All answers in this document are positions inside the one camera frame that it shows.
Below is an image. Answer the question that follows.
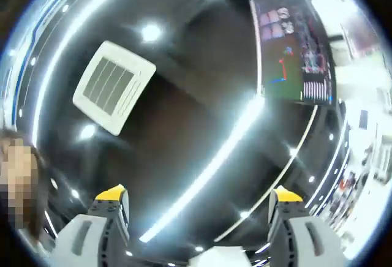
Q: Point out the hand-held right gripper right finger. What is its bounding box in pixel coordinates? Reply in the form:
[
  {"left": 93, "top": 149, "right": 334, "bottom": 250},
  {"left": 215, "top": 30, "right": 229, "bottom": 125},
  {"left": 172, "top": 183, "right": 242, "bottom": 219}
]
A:
[{"left": 267, "top": 186, "right": 343, "bottom": 267}]

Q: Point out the person with blurred face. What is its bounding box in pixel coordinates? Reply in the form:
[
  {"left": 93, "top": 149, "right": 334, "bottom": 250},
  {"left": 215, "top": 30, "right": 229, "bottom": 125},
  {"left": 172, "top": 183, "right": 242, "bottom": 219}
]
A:
[{"left": 0, "top": 129, "right": 58, "bottom": 252}]

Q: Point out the white ceiling air conditioner vent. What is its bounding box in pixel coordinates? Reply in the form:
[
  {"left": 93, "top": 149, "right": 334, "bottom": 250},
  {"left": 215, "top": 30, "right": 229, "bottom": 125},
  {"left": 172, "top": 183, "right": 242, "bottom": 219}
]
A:
[{"left": 72, "top": 40, "right": 157, "bottom": 137}]

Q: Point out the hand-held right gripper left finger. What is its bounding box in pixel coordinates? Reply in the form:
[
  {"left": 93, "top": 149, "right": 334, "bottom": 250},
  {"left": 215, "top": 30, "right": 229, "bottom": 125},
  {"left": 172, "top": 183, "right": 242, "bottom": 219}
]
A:
[{"left": 52, "top": 183, "right": 134, "bottom": 267}]

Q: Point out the long white ceiling light strip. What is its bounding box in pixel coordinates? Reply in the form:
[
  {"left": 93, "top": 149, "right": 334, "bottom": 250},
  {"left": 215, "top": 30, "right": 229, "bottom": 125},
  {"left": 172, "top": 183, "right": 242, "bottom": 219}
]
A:
[{"left": 139, "top": 97, "right": 266, "bottom": 243}]

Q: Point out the large display screen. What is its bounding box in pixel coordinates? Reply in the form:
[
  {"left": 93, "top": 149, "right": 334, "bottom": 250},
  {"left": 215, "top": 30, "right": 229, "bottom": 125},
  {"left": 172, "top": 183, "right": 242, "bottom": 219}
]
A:
[{"left": 249, "top": 0, "right": 337, "bottom": 106}]

